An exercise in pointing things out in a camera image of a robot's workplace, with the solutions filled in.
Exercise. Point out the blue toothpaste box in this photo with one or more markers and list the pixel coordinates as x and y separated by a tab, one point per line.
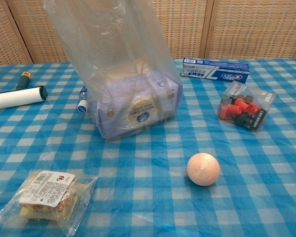
212	70

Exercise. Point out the purple cardboard gift box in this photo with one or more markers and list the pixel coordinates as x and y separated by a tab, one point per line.
118	98

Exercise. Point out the blue white checkered tablecloth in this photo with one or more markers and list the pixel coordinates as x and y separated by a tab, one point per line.
148	209

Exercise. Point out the clear plastic bag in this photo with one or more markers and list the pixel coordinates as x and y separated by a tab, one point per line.
101	49

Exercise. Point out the woven bamboo folding screen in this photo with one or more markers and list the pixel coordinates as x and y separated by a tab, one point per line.
249	24

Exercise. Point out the packaged sandwich cake snack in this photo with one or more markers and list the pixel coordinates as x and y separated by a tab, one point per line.
44	195

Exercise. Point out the peach foam ball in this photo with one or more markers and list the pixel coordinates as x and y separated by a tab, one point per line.
203	169

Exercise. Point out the clear plastic water bottle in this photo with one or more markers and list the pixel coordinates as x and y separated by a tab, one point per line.
82	105

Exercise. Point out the clear box red black parts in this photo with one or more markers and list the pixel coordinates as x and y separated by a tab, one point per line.
244	109

